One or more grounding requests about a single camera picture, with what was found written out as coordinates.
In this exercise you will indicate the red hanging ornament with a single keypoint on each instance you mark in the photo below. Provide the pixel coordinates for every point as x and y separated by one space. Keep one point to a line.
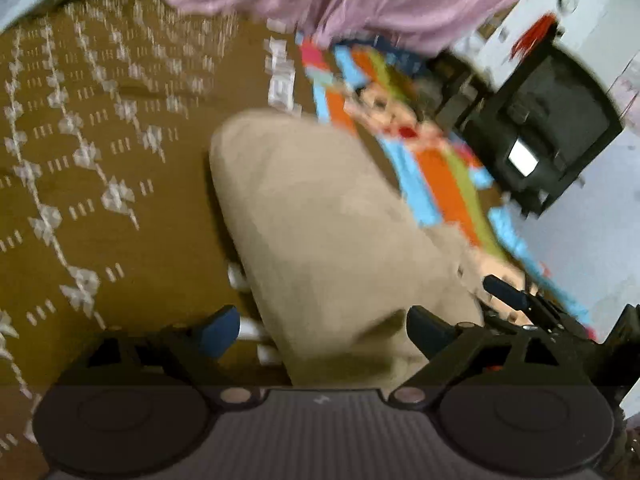
532 35

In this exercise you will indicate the brown printed cartoon blanket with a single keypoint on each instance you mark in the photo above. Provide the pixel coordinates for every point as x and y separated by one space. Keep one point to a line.
115 170

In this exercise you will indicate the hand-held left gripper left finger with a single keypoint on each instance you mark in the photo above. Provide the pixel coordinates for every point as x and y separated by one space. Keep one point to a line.
220 326

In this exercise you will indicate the white cabinet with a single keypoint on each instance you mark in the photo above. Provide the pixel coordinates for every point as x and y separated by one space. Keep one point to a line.
585 5

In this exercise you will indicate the beige hooded jacket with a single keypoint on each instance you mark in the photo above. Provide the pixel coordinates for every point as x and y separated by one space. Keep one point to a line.
330 260

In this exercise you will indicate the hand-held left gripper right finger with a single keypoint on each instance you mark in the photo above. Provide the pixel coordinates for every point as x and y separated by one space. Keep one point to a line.
430 332

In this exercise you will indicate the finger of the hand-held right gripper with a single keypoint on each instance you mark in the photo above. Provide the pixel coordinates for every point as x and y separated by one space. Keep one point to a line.
505 292

